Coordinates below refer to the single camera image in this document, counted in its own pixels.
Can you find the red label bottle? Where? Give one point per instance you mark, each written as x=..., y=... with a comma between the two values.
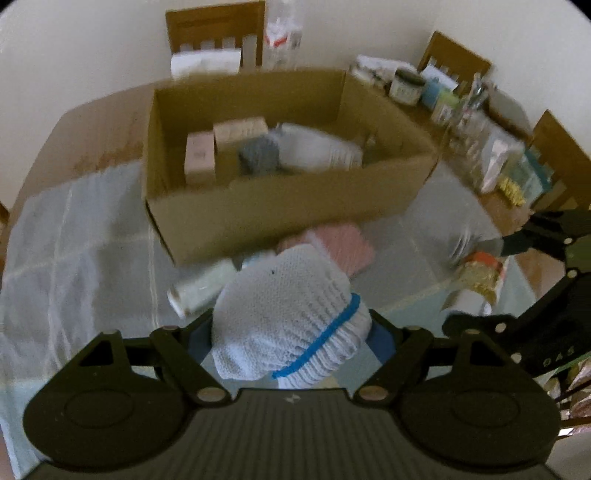
x=482, y=277

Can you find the pink knit cloth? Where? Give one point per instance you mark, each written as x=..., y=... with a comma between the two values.
x=341, y=249

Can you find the grey checked tablecloth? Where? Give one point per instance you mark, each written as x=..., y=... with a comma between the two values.
x=83, y=240

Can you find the clear plastic bottle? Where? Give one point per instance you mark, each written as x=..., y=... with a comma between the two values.
x=282, y=32

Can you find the white knit glove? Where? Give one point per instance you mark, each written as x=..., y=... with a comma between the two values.
x=286, y=314

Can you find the white bag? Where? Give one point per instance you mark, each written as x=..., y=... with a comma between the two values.
x=205, y=62

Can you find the white plastic pouch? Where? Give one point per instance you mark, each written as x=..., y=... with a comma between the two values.
x=318, y=145

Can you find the white printed packet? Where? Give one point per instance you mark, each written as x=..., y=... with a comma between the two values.
x=498, y=161

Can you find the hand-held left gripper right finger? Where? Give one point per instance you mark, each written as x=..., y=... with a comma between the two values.
x=383, y=344

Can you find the grey fuzzy cloth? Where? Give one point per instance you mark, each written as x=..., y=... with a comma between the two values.
x=258, y=157

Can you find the cardboard box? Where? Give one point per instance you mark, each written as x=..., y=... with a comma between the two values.
x=258, y=217

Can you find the pink carton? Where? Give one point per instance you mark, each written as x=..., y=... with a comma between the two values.
x=201, y=157

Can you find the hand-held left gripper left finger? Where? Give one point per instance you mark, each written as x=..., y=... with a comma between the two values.
x=199, y=339

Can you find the light blue container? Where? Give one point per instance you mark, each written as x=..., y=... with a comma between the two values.
x=436, y=92

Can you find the beige carton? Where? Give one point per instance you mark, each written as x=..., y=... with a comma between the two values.
x=240, y=131

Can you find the small jar with dark lid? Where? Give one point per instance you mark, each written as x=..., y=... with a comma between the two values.
x=407, y=85

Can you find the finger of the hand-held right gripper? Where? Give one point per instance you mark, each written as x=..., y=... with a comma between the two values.
x=485, y=325
x=531, y=235

